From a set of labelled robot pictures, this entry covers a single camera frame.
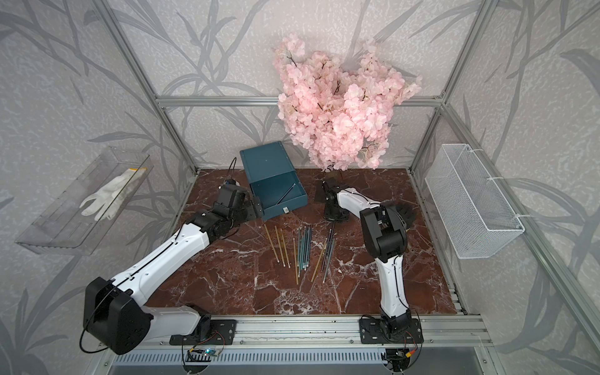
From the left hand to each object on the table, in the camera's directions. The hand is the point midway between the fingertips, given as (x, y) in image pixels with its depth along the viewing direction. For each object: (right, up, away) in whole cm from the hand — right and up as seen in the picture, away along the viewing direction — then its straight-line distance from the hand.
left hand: (254, 207), depth 83 cm
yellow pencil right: (+22, -25, +4) cm, 33 cm away
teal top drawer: (+7, +5, +9) cm, 12 cm away
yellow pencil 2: (+7, -17, +10) cm, 21 cm away
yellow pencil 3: (+9, -17, +11) cm, 22 cm away
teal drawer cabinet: (+2, +18, +11) cm, 22 cm away
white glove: (-40, +3, -15) cm, 42 cm away
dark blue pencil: (+27, -21, +6) cm, 35 cm away
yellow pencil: (+4, -15, +11) cm, 19 cm away
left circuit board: (-14, -45, -11) cm, 49 cm away
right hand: (+29, -6, +20) cm, 36 cm away
